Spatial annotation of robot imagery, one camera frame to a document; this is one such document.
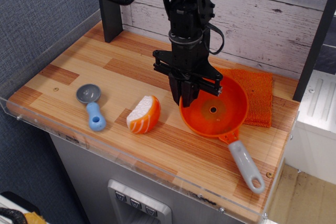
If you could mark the toy salmon sushi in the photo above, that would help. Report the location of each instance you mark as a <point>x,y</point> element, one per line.
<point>145,115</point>

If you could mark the yellow object bottom left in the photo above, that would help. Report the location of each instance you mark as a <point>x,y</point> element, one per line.
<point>34,218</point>

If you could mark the blue spoon grey bowl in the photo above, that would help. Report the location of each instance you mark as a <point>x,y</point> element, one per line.
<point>89,94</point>

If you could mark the black left vertical post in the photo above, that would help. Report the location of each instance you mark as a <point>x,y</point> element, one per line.
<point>111,20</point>

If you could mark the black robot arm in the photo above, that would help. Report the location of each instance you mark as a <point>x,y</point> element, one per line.
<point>190,19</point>

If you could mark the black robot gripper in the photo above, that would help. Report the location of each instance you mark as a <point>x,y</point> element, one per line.
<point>188,69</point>

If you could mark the clear acrylic table guard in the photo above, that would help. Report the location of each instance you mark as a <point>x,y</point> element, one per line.
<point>43,91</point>

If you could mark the orange folded cloth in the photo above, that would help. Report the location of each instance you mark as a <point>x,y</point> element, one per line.
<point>258,87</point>

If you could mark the black right vertical post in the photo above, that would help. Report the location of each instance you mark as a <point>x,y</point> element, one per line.
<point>313,54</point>

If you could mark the white side unit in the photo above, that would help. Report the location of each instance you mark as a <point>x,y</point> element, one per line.
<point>311,146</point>

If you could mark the black vertical post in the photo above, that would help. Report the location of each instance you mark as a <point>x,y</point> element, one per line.
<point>313,54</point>
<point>111,20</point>

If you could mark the grey cabinet with dispenser panel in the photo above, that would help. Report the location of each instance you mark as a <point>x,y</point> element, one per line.
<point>111,192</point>

